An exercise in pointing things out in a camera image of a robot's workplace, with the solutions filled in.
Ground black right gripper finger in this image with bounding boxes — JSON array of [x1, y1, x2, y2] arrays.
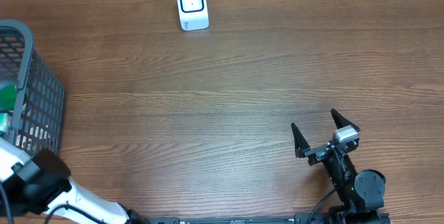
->
[[291, 123, 311, 158], [330, 108, 360, 131]]

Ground green lid spice jar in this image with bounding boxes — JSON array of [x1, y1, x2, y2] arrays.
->
[[0, 84, 17, 110]]

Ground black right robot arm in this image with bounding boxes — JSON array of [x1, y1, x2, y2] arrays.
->
[[291, 109, 391, 224]]

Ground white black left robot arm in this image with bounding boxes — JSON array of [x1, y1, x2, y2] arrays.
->
[[1, 139, 148, 224]]

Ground teal box in basket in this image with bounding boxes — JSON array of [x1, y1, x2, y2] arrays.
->
[[0, 111, 12, 134]]

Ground grey plastic mesh basket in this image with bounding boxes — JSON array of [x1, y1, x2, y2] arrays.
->
[[1, 19, 67, 156]]

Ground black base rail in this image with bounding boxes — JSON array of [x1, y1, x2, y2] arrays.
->
[[147, 213, 334, 224]]

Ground white barcode scanner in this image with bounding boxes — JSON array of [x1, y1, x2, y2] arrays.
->
[[177, 0, 210, 31]]

